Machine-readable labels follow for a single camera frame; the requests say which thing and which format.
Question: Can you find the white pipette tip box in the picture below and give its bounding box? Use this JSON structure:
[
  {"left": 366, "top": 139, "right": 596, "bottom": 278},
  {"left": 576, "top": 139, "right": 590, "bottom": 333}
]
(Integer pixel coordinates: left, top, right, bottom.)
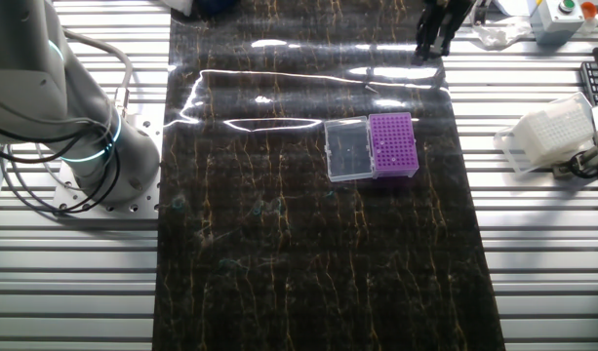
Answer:
[{"left": 493, "top": 91, "right": 597, "bottom": 176}]

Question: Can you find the black marble pattern mat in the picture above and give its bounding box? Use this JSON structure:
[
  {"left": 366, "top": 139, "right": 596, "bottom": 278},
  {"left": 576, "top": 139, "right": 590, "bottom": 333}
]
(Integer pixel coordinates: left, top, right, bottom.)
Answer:
[{"left": 151, "top": 0, "right": 507, "bottom": 351}]

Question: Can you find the crumpled clear plastic wrap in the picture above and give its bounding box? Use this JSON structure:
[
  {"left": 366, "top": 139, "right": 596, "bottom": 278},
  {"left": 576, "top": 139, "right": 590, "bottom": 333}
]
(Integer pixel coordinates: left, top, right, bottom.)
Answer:
[{"left": 471, "top": 18, "right": 533, "bottom": 51}]

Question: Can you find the white cloth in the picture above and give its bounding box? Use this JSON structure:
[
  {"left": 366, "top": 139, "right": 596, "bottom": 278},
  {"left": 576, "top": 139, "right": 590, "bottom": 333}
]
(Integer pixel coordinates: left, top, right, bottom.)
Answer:
[{"left": 159, "top": 0, "right": 196, "bottom": 17}]

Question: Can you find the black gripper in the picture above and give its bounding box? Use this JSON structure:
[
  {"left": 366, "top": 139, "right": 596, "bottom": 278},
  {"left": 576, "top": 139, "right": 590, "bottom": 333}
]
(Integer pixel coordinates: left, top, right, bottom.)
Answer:
[{"left": 414, "top": 0, "right": 475, "bottom": 64}]

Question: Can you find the open purple pipette tip box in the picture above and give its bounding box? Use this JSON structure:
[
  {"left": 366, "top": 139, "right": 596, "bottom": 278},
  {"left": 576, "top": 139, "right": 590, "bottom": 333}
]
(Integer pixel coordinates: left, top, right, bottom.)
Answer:
[{"left": 323, "top": 111, "right": 420, "bottom": 184}]

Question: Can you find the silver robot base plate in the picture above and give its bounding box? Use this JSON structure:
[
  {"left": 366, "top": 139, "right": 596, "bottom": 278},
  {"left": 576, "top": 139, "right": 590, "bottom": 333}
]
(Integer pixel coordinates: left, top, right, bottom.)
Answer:
[{"left": 52, "top": 102, "right": 163, "bottom": 215}]

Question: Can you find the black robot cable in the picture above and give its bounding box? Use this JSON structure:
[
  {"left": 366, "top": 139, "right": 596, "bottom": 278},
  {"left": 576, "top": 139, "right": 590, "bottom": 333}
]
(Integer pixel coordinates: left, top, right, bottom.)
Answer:
[
  {"left": 0, "top": 119, "right": 123, "bottom": 215},
  {"left": 0, "top": 140, "right": 109, "bottom": 214}
]

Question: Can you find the grey button control box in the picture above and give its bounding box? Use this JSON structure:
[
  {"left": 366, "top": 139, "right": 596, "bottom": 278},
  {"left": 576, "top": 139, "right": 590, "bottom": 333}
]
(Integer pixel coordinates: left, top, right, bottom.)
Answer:
[{"left": 528, "top": 0, "right": 586, "bottom": 46}]

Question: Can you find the thick grey robot cable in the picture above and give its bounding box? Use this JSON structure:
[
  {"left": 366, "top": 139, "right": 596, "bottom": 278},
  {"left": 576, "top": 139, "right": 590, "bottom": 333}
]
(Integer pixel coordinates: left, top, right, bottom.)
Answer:
[{"left": 62, "top": 27, "right": 135, "bottom": 119}]

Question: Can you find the black camera cable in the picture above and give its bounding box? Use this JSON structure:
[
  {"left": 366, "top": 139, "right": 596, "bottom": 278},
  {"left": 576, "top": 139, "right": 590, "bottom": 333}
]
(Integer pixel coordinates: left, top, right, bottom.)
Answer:
[{"left": 566, "top": 150, "right": 598, "bottom": 180}]

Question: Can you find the dark blue object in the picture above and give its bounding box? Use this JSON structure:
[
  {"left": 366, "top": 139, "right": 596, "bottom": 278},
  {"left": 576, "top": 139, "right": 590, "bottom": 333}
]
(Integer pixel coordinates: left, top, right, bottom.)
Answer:
[{"left": 194, "top": 0, "right": 242, "bottom": 17}]

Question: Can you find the small grey sensor stand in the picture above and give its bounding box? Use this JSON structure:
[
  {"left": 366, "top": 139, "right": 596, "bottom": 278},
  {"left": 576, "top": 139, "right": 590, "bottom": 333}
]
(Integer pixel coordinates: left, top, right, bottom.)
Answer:
[{"left": 468, "top": 0, "right": 491, "bottom": 26}]

